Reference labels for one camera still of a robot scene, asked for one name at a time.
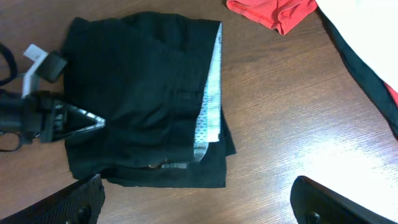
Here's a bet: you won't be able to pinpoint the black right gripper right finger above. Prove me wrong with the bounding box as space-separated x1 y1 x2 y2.
290 175 396 224

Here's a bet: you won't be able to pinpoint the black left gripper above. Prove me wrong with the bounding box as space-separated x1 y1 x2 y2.
19 91 106 144

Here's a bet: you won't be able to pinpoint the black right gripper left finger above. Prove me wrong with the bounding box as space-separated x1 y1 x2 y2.
1 174 105 224

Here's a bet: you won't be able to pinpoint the black shorts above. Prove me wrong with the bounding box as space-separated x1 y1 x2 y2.
61 12 235 188

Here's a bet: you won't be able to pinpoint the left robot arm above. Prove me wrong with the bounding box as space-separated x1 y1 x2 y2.
1 90 106 149

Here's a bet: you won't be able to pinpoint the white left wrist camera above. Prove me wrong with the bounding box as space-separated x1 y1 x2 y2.
22 44 67 98

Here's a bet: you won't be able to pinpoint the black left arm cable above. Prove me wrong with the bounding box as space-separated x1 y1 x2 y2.
0 42 24 153

